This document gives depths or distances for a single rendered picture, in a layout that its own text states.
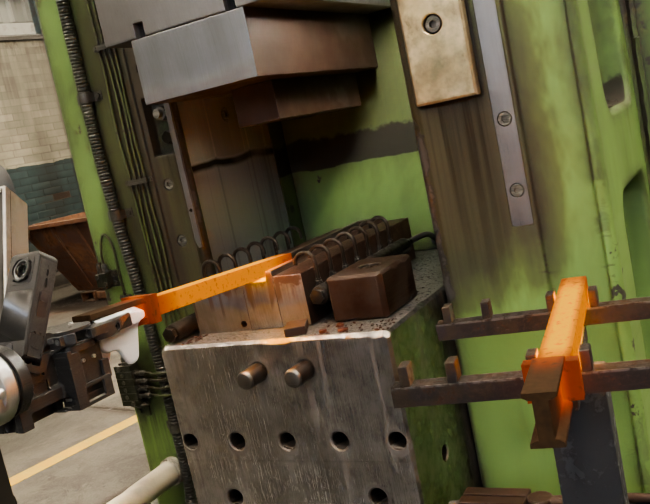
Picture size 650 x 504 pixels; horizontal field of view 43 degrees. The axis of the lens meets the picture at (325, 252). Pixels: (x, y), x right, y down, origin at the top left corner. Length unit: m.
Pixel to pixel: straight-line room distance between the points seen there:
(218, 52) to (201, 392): 0.49
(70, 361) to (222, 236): 0.65
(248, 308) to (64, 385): 0.42
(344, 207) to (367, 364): 0.62
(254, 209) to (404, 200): 0.29
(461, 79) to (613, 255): 0.31
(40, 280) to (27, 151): 9.55
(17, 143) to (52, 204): 0.82
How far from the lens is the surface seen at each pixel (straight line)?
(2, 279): 1.39
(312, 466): 1.20
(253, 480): 1.27
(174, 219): 1.46
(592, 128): 1.15
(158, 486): 1.57
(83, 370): 0.89
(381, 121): 1.60
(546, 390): 0.64
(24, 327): 0.87
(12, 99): 10.46
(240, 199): 1.54
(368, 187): 1.63
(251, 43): 1.16
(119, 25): 1.29
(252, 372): 1.15
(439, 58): 1.17
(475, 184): 1.19
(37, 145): 10.51
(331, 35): 1.39
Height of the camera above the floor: 1.18
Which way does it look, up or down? 8 degrees down
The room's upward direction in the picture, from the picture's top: 12 degrees counter-clockwise
